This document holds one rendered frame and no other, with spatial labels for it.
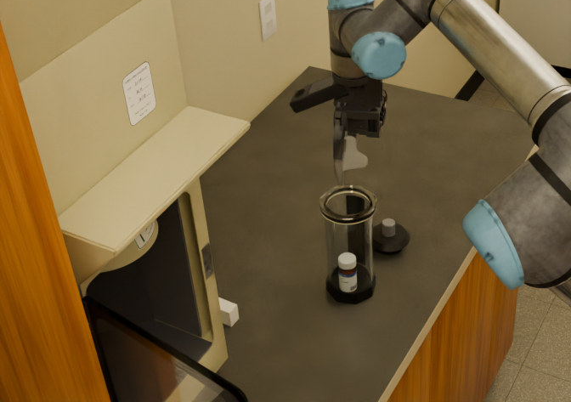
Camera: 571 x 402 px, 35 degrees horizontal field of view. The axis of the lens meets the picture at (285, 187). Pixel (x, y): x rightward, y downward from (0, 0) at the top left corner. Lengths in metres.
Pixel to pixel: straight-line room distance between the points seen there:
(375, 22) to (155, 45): 0.34
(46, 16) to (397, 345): 0.96
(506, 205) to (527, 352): 1.91
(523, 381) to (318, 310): 1.27
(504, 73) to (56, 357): 0.71
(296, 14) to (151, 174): 1.37
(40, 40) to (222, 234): 1.00
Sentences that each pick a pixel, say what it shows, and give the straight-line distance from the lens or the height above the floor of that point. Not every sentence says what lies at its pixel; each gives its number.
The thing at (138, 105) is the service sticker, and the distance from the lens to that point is 1.29.
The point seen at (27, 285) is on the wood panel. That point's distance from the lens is 1.16.
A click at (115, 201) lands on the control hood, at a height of 1.51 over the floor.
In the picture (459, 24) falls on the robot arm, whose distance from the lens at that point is 1.32.
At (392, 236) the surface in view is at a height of 0.98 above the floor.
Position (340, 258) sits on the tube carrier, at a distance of 1.76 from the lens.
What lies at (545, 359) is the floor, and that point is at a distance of 3.04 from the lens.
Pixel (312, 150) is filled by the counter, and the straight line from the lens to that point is 2.25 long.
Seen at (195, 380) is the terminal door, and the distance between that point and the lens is 1.16.
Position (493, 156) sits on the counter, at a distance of 2.23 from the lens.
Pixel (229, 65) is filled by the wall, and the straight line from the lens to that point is 2.30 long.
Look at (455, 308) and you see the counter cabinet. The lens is 2.11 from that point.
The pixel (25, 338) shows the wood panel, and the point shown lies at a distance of 1.26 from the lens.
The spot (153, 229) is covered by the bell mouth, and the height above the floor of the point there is 1.33.
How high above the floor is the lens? 2.23
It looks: 37 degrees down
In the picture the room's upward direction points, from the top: 5 degrees counter-clockwise
